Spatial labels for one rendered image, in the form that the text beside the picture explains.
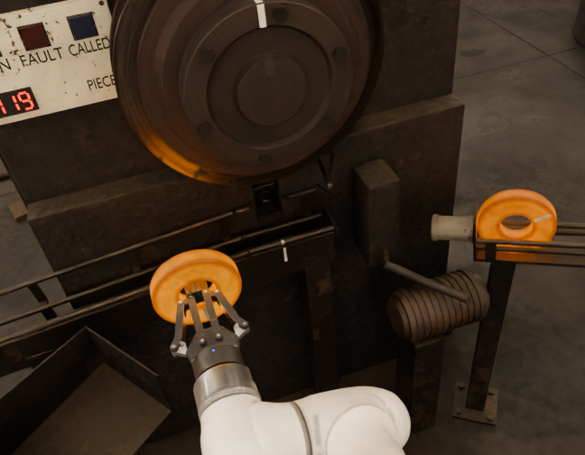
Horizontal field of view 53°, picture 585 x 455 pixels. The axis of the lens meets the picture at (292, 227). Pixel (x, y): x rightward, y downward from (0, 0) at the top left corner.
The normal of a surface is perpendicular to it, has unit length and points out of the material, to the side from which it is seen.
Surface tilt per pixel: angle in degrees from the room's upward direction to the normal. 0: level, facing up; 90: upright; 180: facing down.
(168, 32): 57
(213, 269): 93
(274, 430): 20
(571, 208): 0
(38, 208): 0
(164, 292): 93
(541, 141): 0
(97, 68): 90
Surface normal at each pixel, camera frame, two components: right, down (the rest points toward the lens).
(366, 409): 0.31, -0.64
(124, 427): -0.15, -0.70
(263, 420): 0.24, -0.82
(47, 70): 0.31, 0.61
